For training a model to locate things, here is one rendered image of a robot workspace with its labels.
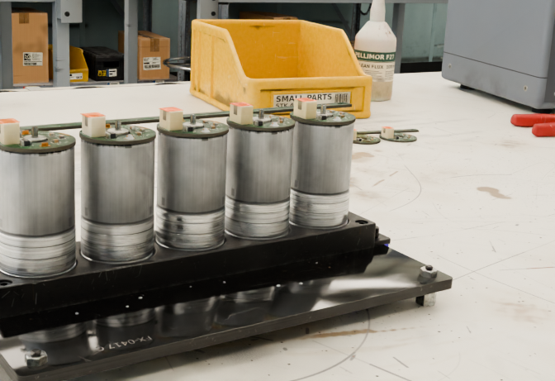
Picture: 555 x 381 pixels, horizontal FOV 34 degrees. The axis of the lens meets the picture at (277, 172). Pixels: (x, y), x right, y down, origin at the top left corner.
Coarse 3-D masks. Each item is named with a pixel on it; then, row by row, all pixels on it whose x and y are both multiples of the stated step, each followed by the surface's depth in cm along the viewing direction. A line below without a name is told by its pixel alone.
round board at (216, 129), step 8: (184, 120) 32; (200, 120) 32; (208, 120) 32; (160, 128) 31; (184, 128) 30; (192, 128) 30; (200, 128) 31; (208, 128) 31; (216, 128) 31; (224, 128) 31; (184, 136) 30; (192, 136) 30; (200, 136) 30; (208, 136) 30
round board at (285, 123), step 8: (256, 120) 32; (272, 120) 33; (280, 120) 33; (288, 120) 33; (240, 128) 32; (248, 128) 32; (256, 128) 32; (264, 128) 32; (272, 128) 32; (280, 128) 32; (288, 128) 32
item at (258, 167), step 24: (264, 120) 33; (240, 144) 32; (264, 144) 32; (288, 144) 32; (240, 168) 32; (264, 168) 32; (288, 168) 33; (240, 192) 32; (264, 192) 32; (288, 192) 33; (240, 216) 33; (264, 216) 33; (288, 216) 33
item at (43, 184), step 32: (0, 160) 28; (32, 160) 27; (64, 160) 28; (0, 192) 28; (32, 192) 27; (64, 192) 28; (0, 224) 28; (32, 224) 28; (64, 224) 28; (0, 256) 28; (32, 256) 28; (64, 256) 29
